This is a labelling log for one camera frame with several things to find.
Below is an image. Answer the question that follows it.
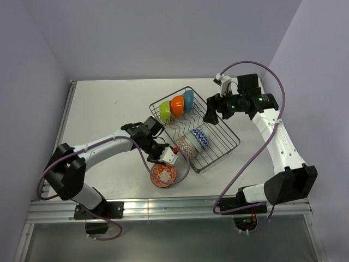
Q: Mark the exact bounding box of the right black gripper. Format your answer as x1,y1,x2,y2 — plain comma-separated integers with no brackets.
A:
203,86,246,124

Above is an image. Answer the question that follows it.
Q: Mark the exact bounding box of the orange floral bowl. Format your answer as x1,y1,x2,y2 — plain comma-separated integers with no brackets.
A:
150,164,177,188

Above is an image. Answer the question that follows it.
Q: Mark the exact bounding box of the blue ceramic bowl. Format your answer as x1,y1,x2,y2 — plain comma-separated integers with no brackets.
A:
183,90,194,112

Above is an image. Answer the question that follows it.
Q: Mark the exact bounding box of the brown patterned bowl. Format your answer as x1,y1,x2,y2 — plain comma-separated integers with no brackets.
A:
174,136,197,159

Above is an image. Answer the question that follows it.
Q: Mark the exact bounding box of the orange bowl white inside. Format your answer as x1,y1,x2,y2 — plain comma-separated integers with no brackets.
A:
170,95,184,117

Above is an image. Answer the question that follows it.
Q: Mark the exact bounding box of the orange patterned bowl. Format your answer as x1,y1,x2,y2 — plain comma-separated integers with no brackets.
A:
190,128,209,150

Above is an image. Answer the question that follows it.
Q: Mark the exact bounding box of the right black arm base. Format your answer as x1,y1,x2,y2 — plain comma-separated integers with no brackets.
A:
218,197,268,231

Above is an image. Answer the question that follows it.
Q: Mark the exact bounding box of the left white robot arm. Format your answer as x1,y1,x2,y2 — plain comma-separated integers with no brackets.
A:
43,117,177,218

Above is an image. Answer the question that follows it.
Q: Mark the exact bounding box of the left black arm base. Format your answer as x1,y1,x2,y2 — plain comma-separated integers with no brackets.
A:
73,200,125,235

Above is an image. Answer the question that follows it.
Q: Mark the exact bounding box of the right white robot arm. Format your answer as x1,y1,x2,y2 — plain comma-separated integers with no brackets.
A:
203,74,318,213

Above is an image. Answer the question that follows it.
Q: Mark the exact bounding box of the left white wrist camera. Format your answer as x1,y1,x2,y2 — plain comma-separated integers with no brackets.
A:
159,146,178,166

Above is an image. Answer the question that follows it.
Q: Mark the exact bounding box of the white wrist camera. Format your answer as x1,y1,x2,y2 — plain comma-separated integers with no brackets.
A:
213,74,232,97
159,146,178,166

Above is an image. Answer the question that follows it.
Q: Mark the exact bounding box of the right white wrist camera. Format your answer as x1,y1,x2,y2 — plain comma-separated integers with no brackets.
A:
213,74,232,97

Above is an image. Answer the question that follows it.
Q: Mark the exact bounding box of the grey wire dish rack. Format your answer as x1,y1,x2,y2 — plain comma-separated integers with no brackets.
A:
149,86,240,174

